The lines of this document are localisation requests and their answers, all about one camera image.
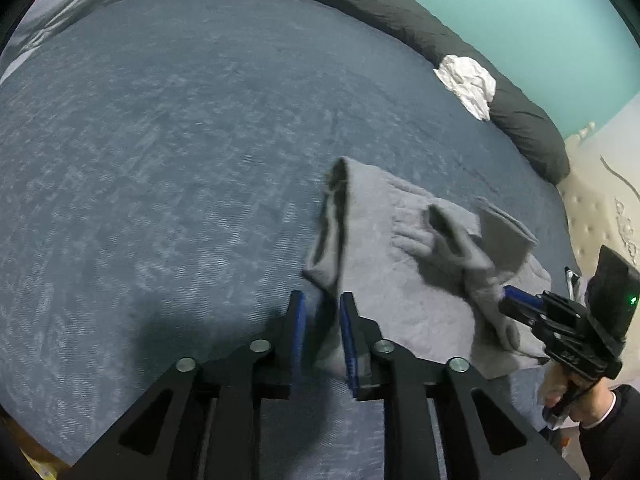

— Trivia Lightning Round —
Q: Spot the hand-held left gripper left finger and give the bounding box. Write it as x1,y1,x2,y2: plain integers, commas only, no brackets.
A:
60,290,307,480

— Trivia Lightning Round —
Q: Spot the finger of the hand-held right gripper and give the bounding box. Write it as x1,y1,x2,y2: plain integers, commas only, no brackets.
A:
502,284,547,310
499,298,540,330

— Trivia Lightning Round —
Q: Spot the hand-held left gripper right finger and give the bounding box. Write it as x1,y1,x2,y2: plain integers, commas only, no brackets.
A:
339,291,581,480

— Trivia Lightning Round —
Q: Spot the grey fleece garment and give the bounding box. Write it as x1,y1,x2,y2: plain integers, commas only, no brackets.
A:
302,156,553,381

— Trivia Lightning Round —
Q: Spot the person's right forearm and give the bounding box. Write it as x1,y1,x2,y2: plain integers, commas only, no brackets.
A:
577,385,640,480

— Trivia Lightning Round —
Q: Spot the person's right hand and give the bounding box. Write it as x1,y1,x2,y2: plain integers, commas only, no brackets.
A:
542,364,616,424

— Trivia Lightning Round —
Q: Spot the striped folded garment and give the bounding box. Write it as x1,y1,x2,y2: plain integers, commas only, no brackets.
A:
565,267,590,302

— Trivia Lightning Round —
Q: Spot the cream tufted headboard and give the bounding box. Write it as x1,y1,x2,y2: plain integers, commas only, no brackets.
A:
556,100,640,311

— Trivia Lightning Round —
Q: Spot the white crumpled garment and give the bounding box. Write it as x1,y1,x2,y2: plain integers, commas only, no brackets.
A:
433,55,497,122

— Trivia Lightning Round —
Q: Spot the bed with blue sheet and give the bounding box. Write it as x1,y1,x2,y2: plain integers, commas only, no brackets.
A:
0,0,581,466

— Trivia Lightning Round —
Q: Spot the dark grey long pillow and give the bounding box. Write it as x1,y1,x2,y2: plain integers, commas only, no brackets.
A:
248,0,572,185

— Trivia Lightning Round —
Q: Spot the light grey duvet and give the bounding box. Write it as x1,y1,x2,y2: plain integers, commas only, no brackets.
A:
0,0,251,81

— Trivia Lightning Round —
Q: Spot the wooden bed frame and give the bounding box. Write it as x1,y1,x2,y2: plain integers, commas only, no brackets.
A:
0,407,71,480

